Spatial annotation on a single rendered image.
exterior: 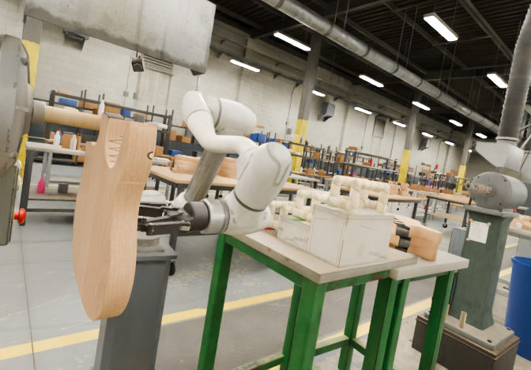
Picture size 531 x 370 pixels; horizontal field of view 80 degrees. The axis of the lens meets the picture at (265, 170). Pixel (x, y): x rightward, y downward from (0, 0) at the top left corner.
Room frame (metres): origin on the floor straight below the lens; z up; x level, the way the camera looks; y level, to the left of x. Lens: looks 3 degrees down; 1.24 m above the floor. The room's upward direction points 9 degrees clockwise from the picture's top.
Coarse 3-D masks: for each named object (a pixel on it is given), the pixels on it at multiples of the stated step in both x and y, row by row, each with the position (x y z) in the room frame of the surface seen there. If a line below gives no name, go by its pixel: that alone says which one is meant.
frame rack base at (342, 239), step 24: (312, 216) 1.09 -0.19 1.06; (336, 216) 1.01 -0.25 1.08; (360, 216) 1.01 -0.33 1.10; (384, 216) 1.10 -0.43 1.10; (312, 240) 1.07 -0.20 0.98; (336, 240) 0.99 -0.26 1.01; (360, 240) 1.03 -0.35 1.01; (384, 240) 1.12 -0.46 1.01; (336, 264) 0.98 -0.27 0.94; (360, 264) 1.04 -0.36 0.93
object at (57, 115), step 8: (48, 112) 0.62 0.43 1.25; (56, 112) 0.62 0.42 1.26; (64, 112) 0.63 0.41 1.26; (72, 112) 0.64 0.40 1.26; (80, 112) 0.66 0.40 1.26; (48, 120) 0.62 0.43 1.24; (56, 120) 0.63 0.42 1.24; (64, 120) 0.63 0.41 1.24; (72, 120) 0.64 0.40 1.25; (80, 120) 0.65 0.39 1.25; (88, 120) 0.66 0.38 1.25; (96, 120) 0.67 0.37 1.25; (88, 128) 0.67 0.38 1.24; (96, 128) 0.68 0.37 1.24
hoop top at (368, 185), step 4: (356, 180) 1.02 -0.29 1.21; (360, 180) 1.02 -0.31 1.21; (364, 180) 1.04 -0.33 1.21; (368, 180) 1.06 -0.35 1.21; (360, 184) 1.01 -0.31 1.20; (364, 184) 1.03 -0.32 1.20; (368, 184) 1.04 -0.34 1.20; (372, 184) 1.05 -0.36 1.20; (376, 184) 1.07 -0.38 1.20; (380, 184) 1.08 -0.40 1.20; (384, 184) 1.10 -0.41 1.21; (388, 184) 1.12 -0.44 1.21; (364, 188) 1.04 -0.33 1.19; (368, 188) 1.05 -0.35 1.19; (372, 188) 1.06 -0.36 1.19; (376, 188) 1.07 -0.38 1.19; (380, 188) 1.08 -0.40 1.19; (384, 188) 1.10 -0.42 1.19; (388, 188) 1.11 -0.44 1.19
